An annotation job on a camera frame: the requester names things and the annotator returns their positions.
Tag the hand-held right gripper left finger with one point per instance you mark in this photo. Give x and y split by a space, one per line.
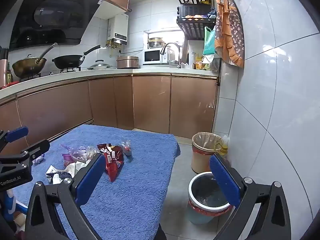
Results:
88 180

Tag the gas stove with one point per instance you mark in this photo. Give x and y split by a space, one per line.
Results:
72 69

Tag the copper base cabinets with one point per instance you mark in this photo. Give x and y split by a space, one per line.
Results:
150 102

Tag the white microwave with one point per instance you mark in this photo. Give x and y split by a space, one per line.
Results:
151 56

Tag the black range hood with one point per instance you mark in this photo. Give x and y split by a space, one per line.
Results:
50 17

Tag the steel pot lid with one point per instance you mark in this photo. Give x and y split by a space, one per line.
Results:
98 66

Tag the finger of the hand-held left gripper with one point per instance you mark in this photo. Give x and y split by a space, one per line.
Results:
16 133
37 148

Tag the floral orange apron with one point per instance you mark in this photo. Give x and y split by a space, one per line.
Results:
232 32

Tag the brass wok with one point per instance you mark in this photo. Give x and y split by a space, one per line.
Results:
27 66

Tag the stacked steel pots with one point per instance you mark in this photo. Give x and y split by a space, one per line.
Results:
155 43

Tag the purple plastic bag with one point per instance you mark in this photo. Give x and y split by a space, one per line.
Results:
75 151

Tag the copper rice cooker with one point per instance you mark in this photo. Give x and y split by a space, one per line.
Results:
127 62

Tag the beige waste bin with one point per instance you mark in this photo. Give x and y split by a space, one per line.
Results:
200 158

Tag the black frying pan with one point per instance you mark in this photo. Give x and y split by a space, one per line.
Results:
67 61

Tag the blue towel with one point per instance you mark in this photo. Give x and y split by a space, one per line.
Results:
140 175

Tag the bright red snack packet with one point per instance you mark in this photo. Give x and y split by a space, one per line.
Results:
113 167

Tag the small clear packet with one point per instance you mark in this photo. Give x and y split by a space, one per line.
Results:
127 148

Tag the blue white-rimmed waste bin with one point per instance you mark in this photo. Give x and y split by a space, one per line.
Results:
197 215

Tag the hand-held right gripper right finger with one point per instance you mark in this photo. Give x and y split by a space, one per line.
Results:
225 182

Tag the black wall rack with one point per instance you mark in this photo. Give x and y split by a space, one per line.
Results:
195 26

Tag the steel kitchen faucet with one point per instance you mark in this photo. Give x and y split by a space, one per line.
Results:
172 44

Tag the white water heater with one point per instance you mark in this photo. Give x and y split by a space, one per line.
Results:
118 27

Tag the small purple cup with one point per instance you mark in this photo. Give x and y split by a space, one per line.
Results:
67 157

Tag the cooking oil bottle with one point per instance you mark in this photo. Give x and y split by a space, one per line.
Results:
223 150

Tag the person's left hand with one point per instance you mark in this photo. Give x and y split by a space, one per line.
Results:
10 205

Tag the sauce bottle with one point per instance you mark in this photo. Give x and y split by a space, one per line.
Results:
9 76

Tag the green plastic bag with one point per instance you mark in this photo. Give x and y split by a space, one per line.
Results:
208 43

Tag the pink thermos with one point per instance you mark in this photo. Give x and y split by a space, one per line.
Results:
3 70

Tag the yellow food packet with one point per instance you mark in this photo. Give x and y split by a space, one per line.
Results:
198 63

